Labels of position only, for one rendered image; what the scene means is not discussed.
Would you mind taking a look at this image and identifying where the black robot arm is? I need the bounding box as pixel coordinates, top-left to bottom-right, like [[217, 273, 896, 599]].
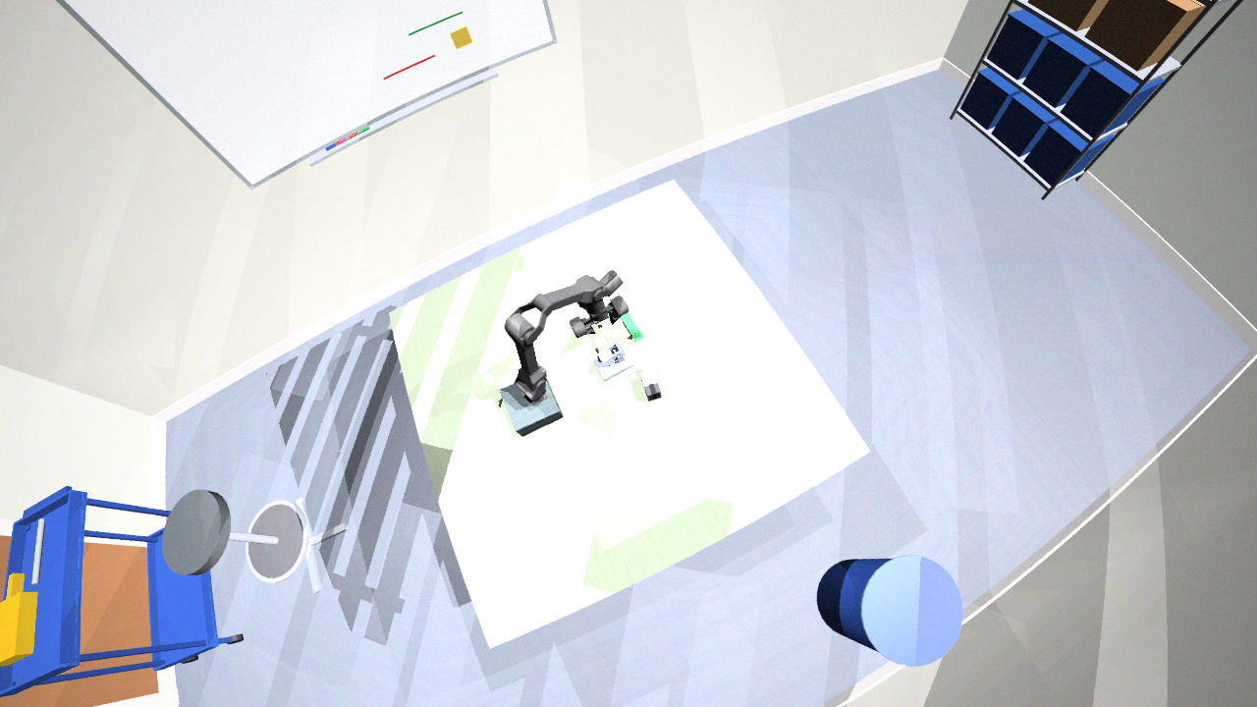
[[504, 269, 623, 405]]

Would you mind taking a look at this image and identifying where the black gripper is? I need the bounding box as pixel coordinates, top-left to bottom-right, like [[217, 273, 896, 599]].
[[569, 294, 629, 338]]

